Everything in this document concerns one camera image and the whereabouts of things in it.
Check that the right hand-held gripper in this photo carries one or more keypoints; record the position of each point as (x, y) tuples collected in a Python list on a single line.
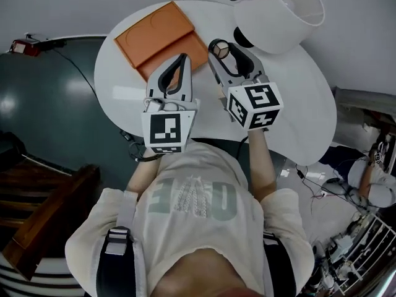
[(260, 104)]

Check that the person's right forearm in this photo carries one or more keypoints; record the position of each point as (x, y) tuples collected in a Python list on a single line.
[(261, 166)]

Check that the person's left forearm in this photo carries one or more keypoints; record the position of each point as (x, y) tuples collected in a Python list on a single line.
[(143, 175)]

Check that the red fire extinguisher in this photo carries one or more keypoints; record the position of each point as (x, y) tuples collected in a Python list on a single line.
[(23, 46)]

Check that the white shelf rack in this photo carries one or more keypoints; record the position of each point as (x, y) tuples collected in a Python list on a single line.
[(365, 258)]

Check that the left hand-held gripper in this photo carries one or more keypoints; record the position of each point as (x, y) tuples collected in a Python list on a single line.
[(164, 128)]

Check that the person's white shirt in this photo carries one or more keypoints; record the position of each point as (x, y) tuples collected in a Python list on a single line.
[(198, 227)]

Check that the white round table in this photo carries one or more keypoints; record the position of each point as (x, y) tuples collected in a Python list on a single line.
[(297, 82)]

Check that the orange cardboard box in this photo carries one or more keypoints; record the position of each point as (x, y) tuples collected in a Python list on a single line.
[(154, 32)]

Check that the white table lamp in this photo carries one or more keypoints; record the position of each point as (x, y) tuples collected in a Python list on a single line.
[(278, 17)]

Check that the wooden staircase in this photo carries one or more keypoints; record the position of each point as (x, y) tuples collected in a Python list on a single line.
[(46, 203)]

